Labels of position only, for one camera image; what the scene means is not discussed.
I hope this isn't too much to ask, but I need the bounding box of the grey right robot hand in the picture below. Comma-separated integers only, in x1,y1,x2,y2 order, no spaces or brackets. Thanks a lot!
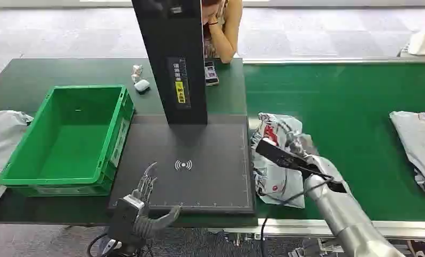
255,120,348,194

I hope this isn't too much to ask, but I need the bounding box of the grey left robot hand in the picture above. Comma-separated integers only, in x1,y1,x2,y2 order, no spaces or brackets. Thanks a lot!
107,162,182,250

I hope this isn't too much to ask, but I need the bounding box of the grey parcel bag red print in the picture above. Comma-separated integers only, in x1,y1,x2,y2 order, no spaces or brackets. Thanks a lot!
250,112,320,209

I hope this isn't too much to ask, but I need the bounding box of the black flat scanner pad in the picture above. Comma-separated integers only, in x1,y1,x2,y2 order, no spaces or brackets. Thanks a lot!
108,114,256,216

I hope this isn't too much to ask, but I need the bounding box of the green conveyor belt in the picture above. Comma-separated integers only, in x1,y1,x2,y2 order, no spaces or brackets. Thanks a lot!
208,56,425,242

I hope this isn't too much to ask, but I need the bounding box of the green plastic crate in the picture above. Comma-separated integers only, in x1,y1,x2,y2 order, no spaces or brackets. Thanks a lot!
0,85,135,198

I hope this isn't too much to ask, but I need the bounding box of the plain grey parcel bag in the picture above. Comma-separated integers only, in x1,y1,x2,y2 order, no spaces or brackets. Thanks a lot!
389,109,425,198

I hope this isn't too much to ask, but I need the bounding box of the white earbud case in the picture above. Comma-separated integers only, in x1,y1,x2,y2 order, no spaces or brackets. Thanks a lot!
134,79,151,94

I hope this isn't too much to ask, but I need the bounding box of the person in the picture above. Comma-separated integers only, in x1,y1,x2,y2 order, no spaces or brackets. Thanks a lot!
397,0,425,58
201,0,244,65

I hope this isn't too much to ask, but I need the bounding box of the crumpled clear wrapper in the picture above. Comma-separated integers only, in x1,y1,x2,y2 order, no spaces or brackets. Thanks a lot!
131,64,143,85

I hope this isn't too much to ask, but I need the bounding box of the grey parcel bag red dot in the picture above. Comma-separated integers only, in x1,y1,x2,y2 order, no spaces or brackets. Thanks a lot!
0,110,34,217

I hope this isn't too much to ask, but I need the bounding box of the black upright scanner column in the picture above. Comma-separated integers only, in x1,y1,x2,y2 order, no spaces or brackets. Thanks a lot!
131,0,209,125

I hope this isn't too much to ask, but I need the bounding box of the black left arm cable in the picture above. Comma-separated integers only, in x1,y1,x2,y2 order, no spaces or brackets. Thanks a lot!
86,232,110,257

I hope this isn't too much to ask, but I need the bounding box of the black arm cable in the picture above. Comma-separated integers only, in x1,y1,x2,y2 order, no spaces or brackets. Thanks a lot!
259,175,336,257
86,232,110,257

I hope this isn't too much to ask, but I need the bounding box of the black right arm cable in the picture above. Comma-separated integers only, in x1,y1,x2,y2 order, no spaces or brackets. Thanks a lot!
259,175,336,257

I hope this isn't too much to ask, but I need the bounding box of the smartphone with dark frame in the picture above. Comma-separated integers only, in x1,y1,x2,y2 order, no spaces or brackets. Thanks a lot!
204,61,220,87

